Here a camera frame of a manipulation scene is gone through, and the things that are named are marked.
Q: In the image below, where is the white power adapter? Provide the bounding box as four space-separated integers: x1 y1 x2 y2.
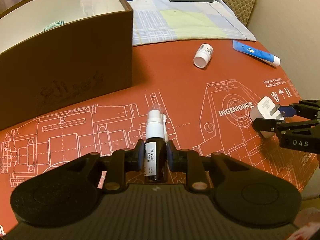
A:
249 96 286 138

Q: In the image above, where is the brown cardboard storage box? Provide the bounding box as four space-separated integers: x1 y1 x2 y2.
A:
1 0 133 129

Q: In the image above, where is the dark spray bottle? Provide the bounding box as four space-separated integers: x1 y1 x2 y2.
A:
144 108 168 183

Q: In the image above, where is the checked pale bedsheet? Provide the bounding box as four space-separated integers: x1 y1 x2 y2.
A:
129 0 256 46

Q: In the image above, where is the teal hair brush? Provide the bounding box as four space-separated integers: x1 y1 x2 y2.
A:
42 21 66 32

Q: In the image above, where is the white pill bottle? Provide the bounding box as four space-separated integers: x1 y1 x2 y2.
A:
193 43 214 68

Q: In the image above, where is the red blueprint mat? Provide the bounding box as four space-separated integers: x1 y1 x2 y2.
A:
1 40 318 233

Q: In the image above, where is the blue white tube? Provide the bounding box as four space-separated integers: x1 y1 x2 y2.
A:
233 40 280 67

